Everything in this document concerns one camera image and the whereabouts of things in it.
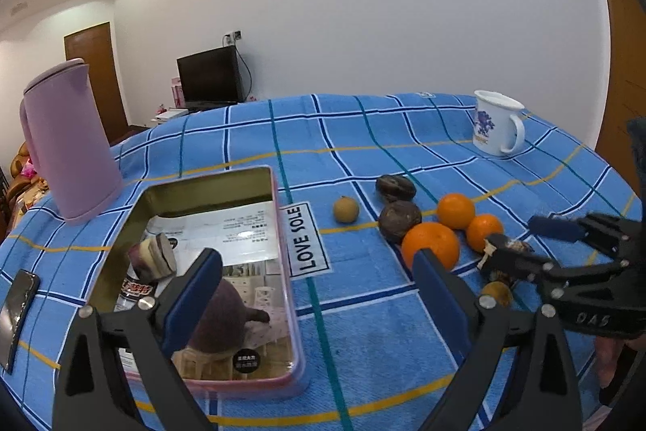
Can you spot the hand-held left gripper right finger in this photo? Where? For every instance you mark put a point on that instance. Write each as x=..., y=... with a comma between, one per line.
x=439, y=294

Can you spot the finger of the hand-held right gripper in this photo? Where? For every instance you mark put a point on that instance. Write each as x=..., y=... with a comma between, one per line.
x=555, y=229
x=525, y=264

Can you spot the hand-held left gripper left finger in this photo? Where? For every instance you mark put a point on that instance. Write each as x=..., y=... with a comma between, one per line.
x=194, y=294

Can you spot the brown object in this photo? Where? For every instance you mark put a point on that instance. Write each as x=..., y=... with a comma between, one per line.
x=516, y=247

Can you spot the large orange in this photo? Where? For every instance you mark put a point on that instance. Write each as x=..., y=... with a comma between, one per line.
x=429, y=239

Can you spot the pink metal tin box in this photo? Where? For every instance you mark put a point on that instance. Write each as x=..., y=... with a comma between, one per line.
x=202, y=193

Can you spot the dark brown fruit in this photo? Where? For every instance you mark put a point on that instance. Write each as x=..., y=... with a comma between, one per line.
x=398, y=219
x=396, y=187

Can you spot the person's right hand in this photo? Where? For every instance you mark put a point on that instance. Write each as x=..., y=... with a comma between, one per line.
x=613, y=358

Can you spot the small tan longan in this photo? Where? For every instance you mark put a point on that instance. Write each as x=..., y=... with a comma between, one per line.
x=497, y=294
x=345, y=210

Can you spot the whole purple sweet potato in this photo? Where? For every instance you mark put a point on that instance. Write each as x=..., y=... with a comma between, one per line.
x=227, y=320

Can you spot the cut purple sweet potato piece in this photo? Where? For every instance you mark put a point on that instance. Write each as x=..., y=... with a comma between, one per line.
x=151, y=257

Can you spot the black packet red print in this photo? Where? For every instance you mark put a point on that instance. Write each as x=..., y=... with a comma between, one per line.
x=134, y=290

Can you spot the white printed leaflet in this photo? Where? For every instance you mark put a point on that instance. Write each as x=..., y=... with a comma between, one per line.
x=227, y=234

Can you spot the printed product sheet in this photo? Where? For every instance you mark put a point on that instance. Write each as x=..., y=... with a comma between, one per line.
x=262, y=310

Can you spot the blue plaid tablecloth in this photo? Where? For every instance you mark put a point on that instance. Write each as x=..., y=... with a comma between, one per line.
x=353, y=335

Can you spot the white fabric label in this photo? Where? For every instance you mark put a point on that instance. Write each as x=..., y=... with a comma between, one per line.
x=290, y=239

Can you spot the white enamel mug blue print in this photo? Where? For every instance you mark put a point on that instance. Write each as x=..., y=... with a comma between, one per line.
x=489, y=123

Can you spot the light wooden door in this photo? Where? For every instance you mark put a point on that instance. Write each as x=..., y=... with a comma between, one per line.
x=621, y=82

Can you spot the black smartphone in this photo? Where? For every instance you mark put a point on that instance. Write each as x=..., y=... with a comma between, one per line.
x=17, y=315

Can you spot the white flat box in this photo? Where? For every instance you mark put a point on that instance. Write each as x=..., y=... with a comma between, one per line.
x=169, y=115

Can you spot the pink kettle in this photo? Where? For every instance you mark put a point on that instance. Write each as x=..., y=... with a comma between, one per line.
x=70, y=148

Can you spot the black television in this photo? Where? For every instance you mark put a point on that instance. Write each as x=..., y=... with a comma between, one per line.
x=207, y=75

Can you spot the brown wooden armchair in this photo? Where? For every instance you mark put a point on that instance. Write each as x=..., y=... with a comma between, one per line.
x=20, y=158

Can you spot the brown wooden door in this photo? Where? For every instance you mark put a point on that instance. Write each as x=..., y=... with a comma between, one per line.
x=93, y=72

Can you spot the wall socket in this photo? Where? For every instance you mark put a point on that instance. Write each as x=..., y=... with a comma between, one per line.
x=233, y=36

